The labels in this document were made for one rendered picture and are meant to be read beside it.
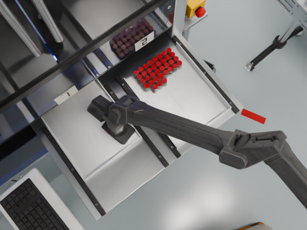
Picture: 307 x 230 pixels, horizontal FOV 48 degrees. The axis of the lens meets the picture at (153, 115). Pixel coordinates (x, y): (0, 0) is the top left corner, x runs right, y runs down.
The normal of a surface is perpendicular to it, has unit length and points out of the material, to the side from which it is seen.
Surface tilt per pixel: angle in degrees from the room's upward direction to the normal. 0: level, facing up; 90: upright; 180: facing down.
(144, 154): 0
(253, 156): 55
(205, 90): 0
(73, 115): 0
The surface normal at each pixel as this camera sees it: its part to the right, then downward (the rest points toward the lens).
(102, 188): 0.00, -0.25
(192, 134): -0.51, 0.43
